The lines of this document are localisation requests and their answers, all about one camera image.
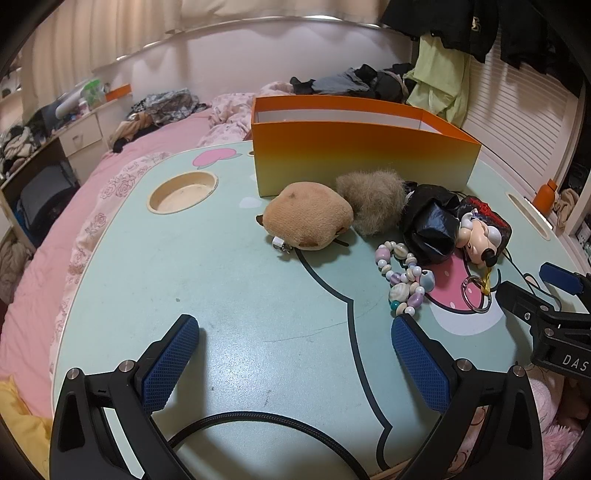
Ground pink fluffy cloth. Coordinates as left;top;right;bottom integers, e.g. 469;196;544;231
526;364;591;462

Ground black braided cable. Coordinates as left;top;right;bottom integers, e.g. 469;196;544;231
168;412;423;468

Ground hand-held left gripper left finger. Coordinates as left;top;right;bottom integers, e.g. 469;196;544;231
48;314;201;480

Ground heap of clothes on shelf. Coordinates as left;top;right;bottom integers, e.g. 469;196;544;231
0;124;47;176

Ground pastel bead bracelet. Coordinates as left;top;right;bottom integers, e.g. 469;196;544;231
375;240;437;318

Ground grey-brown furry pompom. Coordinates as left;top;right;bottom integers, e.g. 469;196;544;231
335;171;408;238

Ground white louvred door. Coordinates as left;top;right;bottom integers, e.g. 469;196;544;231
462;46;583;195

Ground black hanging jacket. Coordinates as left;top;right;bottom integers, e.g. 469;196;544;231
501;0;591;97
381;0;499;63

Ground cartoon mouse keychain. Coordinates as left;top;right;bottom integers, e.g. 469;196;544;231
455;195;513;315

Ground yellow cloth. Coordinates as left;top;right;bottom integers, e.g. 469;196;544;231
0;376;54;478

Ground green and white bottle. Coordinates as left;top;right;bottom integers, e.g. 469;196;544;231
81;79;102;109

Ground tan plush toy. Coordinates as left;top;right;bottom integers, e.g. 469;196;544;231
256;181;355;251

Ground orange cardboard box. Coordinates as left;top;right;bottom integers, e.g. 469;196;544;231
250;95;483;198

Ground black plastic bag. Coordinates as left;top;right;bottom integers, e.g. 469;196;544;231
399;184;462;266

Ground yellow-green hanging garment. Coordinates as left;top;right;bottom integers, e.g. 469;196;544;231
406;34;472;127

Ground beige and black clothes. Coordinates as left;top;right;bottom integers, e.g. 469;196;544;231
110;115;155;153

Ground white bedside desk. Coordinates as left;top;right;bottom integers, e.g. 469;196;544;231
0;99;134;250

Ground orange bottle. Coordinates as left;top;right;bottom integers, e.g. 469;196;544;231
534;179;558;215

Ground pink rumpled quilt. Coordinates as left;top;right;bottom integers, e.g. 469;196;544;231
198;82;296;148

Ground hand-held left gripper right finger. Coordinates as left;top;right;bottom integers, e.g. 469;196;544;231
390;314;546;480

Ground pink bed sheet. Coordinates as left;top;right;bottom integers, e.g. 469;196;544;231
0;111;252;416

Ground white roll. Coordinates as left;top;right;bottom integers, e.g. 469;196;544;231
54;90;86;120

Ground dark suitcase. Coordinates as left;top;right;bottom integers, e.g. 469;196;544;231
16;164;79;236

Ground grey patterned cloth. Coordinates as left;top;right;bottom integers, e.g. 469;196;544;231
130;90;208;125

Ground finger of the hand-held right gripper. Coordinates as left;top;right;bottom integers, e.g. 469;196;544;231
539;261;591;296
495;281;559;325

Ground beige cloth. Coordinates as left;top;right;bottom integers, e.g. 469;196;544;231
551;187;580;234

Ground pile of dark clothes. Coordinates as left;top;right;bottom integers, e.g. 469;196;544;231
290;63;419;104

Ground cream curtain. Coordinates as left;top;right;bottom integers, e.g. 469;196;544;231
28;0;393;79

